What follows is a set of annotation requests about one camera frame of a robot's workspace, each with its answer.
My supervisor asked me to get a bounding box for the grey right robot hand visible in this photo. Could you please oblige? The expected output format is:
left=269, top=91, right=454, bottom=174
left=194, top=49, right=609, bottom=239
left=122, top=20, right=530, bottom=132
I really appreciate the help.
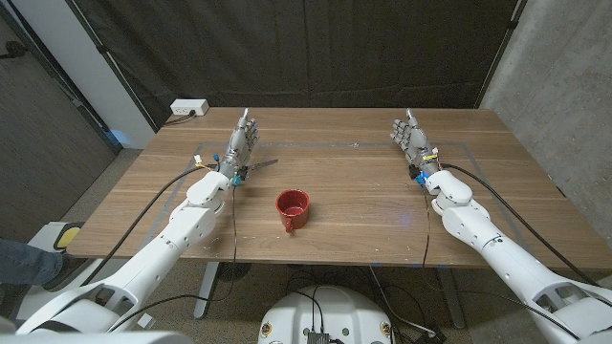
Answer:
left=389, top=108, right=442, bottom=179

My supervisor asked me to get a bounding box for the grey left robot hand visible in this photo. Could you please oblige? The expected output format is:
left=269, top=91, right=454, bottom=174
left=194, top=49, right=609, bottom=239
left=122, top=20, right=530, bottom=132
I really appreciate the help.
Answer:
left=218, top=107, right=262, bottom=182

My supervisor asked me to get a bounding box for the knife with reddish-brown handle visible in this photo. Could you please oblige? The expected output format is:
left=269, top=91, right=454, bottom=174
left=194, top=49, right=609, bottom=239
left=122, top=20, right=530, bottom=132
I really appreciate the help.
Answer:
left=246, top=159, right=279, bottom=173

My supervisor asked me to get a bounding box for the red enamel cup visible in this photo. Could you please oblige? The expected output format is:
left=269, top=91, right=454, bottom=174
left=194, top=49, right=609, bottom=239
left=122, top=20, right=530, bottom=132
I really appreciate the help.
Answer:
left=274, top=188, right=311, bottom=234

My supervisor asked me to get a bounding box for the white power strip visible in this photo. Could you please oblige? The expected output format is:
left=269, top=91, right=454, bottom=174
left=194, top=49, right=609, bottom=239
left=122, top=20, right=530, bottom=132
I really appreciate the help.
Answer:
left=169, top=98, right=210, bottom=117

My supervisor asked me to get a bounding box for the black backdrop curtain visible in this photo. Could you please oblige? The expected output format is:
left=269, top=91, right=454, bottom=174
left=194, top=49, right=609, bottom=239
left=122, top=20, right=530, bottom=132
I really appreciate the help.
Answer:
left=64, top=0, right=527, bottom=131

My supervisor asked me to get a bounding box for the black round disc under table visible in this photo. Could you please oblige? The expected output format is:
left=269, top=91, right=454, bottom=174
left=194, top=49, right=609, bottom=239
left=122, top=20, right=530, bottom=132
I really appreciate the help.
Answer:
left=215, top=262, right=252, bottom=283

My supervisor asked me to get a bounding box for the white table leg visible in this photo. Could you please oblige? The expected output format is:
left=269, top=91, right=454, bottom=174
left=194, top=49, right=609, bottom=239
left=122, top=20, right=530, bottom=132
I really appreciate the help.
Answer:
left=193, top=261, right=221, bottom=320

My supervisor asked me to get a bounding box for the black backdrop pole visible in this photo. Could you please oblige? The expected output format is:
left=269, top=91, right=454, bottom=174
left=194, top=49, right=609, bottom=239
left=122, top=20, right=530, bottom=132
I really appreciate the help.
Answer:
left=64, top=0, right=160, bottom=133
left=474, top=0, right=528, bottom=109

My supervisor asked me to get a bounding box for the grey table leg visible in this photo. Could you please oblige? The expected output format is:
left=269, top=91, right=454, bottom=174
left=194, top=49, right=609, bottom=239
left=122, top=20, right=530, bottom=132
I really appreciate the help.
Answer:
left=435, top=267, right=468, bottom=330

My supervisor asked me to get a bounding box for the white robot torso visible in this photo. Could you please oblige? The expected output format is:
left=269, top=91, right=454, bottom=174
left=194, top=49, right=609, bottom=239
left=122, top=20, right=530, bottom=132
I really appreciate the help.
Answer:
left=257, top=285, right=396, bottom=344

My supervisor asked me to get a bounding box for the yellow pad with black rim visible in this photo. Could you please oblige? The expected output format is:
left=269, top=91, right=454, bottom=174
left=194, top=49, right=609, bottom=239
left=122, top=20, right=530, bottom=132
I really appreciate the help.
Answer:
left=53, top=223, right=85, bottom=251

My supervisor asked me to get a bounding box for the black floor plug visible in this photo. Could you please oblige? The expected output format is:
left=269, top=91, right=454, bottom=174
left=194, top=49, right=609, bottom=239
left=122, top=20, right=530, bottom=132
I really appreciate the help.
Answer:
left=415, top=328, right=448, bottom=344

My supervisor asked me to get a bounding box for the dark shoe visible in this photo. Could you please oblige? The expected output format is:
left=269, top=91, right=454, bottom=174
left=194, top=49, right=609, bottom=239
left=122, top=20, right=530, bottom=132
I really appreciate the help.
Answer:
left=42, top=252, right=91, bottom=291

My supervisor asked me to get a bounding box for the white machine base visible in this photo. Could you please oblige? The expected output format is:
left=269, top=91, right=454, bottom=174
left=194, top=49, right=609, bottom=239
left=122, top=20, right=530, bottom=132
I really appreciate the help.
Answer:
left=18, top=221, right=144, bottom=331

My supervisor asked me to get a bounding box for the person's leg in jeans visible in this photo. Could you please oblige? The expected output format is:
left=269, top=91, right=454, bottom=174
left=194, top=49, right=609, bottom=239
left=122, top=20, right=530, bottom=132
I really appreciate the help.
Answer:
left=0, top=237, right=66, bottom=287

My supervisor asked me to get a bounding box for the black power strip cord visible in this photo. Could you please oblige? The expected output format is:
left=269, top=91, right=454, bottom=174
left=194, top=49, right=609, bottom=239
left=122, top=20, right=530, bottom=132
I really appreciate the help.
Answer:
left=164, top=110, right=198, bottom=127

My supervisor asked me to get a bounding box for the thin black left wrist cable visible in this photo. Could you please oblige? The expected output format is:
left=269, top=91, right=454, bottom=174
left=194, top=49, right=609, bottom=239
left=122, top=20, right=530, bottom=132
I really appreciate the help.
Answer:
left=108, top=183, right=239, bottom=332

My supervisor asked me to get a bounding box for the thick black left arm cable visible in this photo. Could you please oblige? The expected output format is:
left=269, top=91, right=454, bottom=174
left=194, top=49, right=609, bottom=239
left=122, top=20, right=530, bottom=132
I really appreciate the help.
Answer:
left=80, top=163, right=219, bottom=287

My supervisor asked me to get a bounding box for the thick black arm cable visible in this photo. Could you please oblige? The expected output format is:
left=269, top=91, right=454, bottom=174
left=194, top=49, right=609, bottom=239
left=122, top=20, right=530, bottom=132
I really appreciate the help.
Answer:
left=80, top=163, right=219, bottom=287
left=438, top=162, right=601, bottom=288

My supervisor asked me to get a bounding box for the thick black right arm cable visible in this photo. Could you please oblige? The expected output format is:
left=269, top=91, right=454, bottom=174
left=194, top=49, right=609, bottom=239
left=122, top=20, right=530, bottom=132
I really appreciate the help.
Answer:
left=438, top=162, right=601, bottom=288

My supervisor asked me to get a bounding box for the grey floor cable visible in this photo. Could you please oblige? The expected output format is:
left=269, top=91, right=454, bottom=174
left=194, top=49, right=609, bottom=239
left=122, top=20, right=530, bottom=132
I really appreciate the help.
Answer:
left=367, top=266, right=436, bottom=335

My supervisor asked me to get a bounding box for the black torso cable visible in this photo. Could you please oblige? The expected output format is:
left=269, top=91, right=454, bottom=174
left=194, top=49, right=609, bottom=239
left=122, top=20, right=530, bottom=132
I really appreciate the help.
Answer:
left=285, top=289, right=327, bottom=333

